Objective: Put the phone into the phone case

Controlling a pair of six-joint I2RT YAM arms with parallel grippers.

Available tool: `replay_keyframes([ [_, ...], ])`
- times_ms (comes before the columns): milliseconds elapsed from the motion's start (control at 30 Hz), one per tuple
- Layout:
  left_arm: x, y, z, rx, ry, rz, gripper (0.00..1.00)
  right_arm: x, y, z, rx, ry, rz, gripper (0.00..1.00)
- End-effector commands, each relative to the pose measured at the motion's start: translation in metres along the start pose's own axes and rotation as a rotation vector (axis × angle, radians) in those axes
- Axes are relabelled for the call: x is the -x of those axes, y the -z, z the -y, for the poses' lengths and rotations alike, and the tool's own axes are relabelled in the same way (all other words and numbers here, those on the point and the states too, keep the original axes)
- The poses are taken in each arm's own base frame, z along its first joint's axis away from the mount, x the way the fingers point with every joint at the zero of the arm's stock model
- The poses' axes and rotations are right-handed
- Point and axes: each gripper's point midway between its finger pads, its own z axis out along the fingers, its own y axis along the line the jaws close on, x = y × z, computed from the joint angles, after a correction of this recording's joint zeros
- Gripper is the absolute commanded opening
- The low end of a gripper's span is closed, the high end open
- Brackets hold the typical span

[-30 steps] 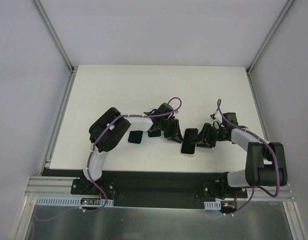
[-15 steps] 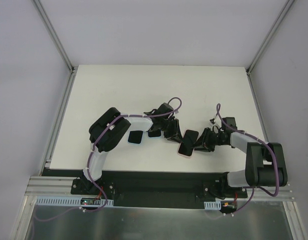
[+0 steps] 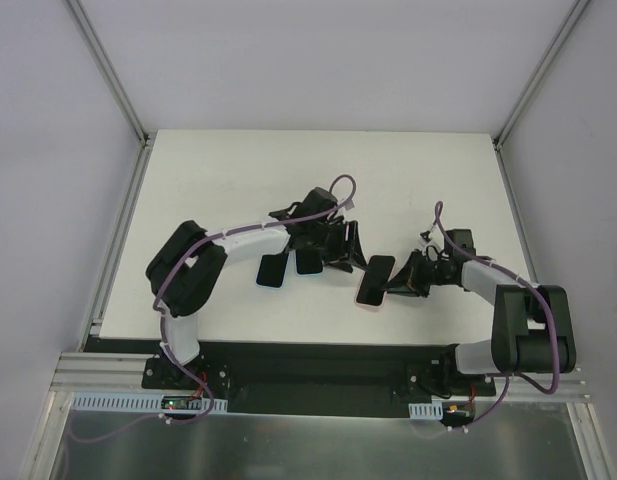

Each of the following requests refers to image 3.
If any black phone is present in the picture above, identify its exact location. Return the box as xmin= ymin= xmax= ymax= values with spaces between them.
xmin=256 ymin=253 xmax=289 ymax=288
xmin=355 ymin=255 xmax=396 ymax=308

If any pink phone case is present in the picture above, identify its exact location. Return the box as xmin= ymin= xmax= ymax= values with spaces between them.
xmin=355 ymin=288 xmax=386 ymax=311

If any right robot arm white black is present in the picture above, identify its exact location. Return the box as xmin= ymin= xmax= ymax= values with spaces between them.
xmin=382 ymin=229 xmax=577 ymax=395

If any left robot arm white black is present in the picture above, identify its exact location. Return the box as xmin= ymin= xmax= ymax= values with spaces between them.
xmin=146 ymin=187 xmax=367 ymax=389

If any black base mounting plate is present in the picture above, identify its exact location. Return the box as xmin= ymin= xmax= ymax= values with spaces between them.
xmin=85 ymin=338 xmax=495 ymax=418

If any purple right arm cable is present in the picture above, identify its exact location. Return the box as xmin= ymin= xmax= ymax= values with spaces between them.
xmin=410 ymin=200 xmax=564 ymax=440

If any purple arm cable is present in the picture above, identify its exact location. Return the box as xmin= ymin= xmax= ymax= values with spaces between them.
xmin=410 ymin=200 xmax=564 ymax=440
xmin=67 ymin=174 xmax=360 ymax=444

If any right white cable duct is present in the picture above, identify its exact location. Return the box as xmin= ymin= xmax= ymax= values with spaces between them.
xmin=407 ymin=398 xmax=475 ymax=421

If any white cable duct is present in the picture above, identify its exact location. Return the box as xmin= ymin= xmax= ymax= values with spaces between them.
xmin=407 ymin=398 xmax=475 ymax=421
xmin=72 ymin=392 xmax=228 ymax=415

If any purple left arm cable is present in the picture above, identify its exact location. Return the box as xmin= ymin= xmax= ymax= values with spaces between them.
xmin=67 ymin=174 xmax=360 ymax=444

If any aluminium front rail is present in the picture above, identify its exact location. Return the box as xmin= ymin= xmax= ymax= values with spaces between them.
xmin=49 ymin=352 xmax=593 ymax=403

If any right aluminium frame post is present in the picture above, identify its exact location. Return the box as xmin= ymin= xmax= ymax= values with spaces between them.
xmin=493 ymin=0 xmax=594 ymax=152

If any aluminium frame post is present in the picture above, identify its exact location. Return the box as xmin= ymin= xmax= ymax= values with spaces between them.
xmin=62 ymin=0 xmax=151 ymax=146
xmin=493 ymin=0 xmax=594 ymax=152

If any left white cable duct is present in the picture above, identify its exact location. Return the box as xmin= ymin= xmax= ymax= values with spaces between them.
xmin=72 ymin=392 xmax=228 ymax=415

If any left aluminium frame post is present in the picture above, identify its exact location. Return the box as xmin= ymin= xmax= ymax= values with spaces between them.
xmin=62 ymin=0 xmax=151 ymax=146

